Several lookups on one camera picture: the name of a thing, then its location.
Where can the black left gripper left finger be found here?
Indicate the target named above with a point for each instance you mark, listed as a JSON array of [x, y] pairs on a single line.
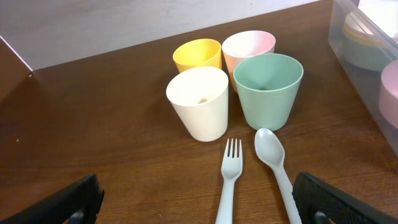
[[79, 202]]

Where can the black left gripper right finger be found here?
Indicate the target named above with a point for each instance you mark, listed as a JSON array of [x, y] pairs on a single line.
[[320, 202]]

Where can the green plastic cup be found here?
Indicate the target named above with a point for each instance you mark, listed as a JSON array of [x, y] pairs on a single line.
[[267, 85]]

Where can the pink plastic bowl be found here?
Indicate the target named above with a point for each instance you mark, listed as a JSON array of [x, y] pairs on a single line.
[[388, 93]]

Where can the cream plastic cup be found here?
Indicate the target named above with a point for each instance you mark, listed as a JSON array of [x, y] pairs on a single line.
[[200, 98]]

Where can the yellow plastic bowl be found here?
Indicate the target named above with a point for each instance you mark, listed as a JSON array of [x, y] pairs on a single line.
[[363, 39]]

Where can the white plastic bowl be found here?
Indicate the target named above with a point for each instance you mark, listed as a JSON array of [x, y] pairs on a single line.
[[356, 25]]

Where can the clear plastic container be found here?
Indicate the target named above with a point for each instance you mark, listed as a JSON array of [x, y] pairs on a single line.
[[380, 17]]

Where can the white plastic spoon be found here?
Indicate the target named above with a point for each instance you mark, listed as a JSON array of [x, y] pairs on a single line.
[[270, 151]]

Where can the white plastic fork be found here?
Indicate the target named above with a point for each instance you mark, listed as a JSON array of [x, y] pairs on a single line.
[[231, 169]]

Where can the pink plastic cup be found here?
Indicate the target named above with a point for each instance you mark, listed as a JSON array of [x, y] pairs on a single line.
[[243, 45]]

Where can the yellow plastic cup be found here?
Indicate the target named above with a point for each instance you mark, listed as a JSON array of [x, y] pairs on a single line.
[[198, 53]]

